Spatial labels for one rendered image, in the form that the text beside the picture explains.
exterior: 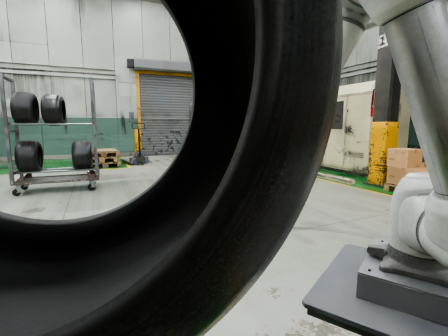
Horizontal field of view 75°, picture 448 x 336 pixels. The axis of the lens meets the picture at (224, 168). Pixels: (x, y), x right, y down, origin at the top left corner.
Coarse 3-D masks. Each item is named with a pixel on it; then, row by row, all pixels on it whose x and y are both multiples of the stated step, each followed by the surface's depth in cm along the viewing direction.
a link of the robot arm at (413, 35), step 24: (360, 0) 58; (384, 0) 52; (408, 0) 50; (432, 0) 50; (384, 24) 56; (408, 24) 52; (432, 24) 51; (408, 48) 53; (432, 48) 51; (408, 72) 55; (432, 72) 53; (408, 96) 58; (432, 96) 54; (432, 120) 55; (432, 144) 57; (432, 168) 59; (432, 192) 64; (432, 216) 61; (432, 240) 65
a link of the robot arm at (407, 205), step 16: (416, 176) 78; (400, 192) 79; (416, 192) 75; (400, 208) 79; (416, 208) 73; (400, 224) 79; (416, 224) 72; (400, 240) 80; (416, 240) 73; (416, 256) 77
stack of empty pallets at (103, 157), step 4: (112, 148) 890; (92, 152) 768; (100, 152) 782; (104, 152) 780; (108, 152) 785; (112, 152) 789; (116, 152) 794; (92, 156) 798; (100, 156) 801; (104, 156) 781; (108, 156) 799; (112, 156) 800; (116, 156) 795; (100, 160) 778; (104, 160) 781; (108, 160) 832; (112, 160) 849; (116, 160) 790; (104, 164) 782; (116, 164) 837; (120, 164) 801
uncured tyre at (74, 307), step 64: (192, 0) 43; (256, 0) 20; (320, 0) 19; (192, 64) 46; (256, 64) 20; (320, 64) 20; (192, 128) 47; (256, 128) 19; (320, 128) 21; (192, 192) 47; (256, 192) 20; (0, 256) 41; (64, 256) 44; (128, 256) 44; (192, 256) 19; (256, 256) 21; (0, 320) 33; (64, 320) 33; (128, 320) 18; (192, 320) 20
